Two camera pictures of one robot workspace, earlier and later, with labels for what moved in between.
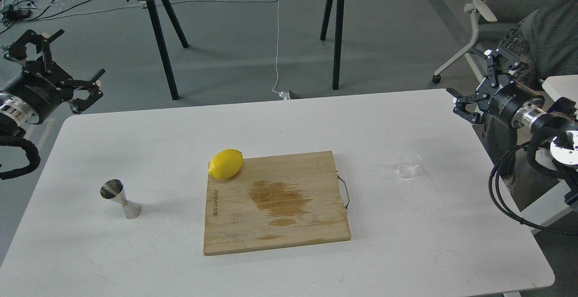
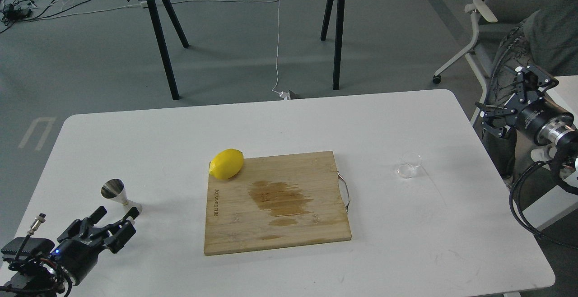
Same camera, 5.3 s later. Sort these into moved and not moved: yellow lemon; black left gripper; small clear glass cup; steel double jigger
Moved: black left gripper
Not moved: steel double jigger; small clear glass cup; yellow lemon
